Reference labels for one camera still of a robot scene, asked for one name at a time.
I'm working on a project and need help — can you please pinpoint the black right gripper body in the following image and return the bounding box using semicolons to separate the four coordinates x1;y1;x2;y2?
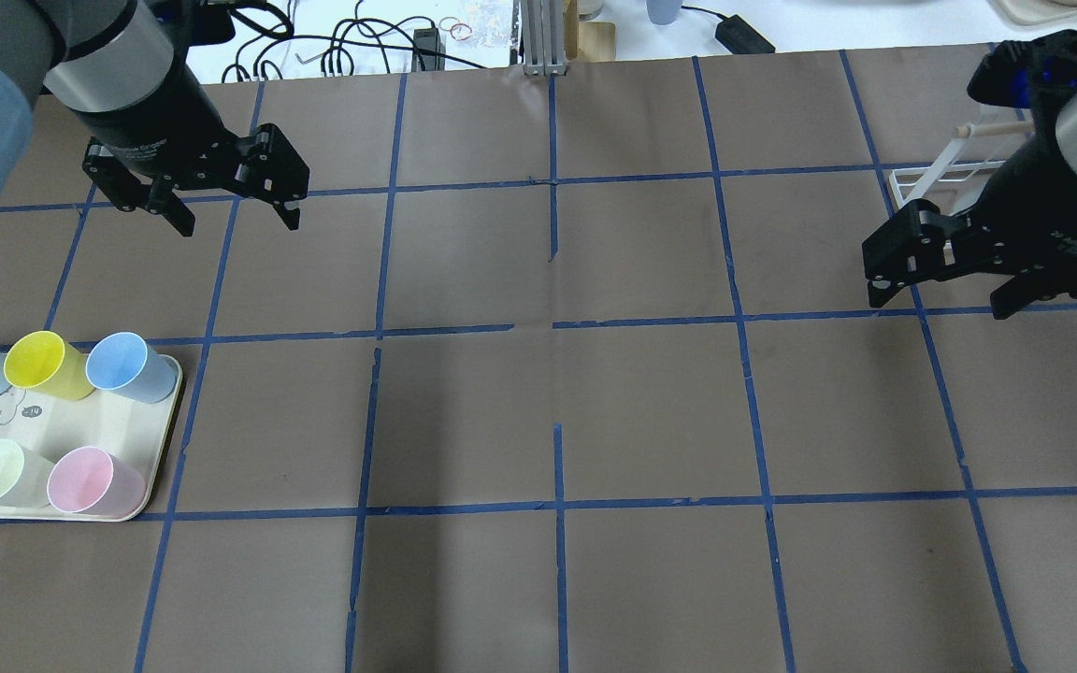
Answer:
862;136;1077;302

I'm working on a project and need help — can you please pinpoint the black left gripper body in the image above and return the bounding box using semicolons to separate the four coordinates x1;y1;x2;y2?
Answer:
76;65;310;216

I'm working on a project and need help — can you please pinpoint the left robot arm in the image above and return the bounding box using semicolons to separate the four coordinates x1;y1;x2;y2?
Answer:
0;1;310;236

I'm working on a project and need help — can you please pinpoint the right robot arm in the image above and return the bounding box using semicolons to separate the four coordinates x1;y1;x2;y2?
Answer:
862;30;1077;320

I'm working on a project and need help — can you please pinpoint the yellow plastic cup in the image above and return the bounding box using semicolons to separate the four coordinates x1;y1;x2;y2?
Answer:
3;331;95;401

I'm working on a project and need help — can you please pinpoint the pink plastic cup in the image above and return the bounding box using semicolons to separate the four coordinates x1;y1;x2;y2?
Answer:
46;446;146;519

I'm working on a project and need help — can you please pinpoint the pale green plastic cup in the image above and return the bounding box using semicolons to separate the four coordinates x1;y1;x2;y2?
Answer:
0;438;54;508

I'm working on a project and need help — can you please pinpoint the blue cup on desk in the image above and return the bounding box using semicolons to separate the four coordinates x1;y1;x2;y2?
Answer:
646;0;682;26

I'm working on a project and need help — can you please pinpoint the beige tray on desk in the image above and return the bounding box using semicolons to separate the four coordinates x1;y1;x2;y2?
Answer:
990;1;1077;26

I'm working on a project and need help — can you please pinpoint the cream plastic tray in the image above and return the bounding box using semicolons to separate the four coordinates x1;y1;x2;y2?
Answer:
0;356;183;523

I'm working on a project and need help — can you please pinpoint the black power adapter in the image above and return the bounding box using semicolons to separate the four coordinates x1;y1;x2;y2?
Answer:
714;14;777;55

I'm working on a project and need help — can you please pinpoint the white wire cup rack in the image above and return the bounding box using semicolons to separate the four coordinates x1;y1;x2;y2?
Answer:
886;104;1035;208

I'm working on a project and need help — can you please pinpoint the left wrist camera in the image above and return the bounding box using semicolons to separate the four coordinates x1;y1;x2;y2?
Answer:
151;0;292;48

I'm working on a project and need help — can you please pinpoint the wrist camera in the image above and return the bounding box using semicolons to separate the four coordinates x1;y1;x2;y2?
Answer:
967;29;1077;129
151;0;292;48

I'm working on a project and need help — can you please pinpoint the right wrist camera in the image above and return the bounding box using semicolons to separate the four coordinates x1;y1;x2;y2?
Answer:
967;29;1077;129

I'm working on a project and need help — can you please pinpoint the aluminium frame post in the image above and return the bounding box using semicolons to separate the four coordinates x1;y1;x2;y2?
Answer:
514;1;571;78

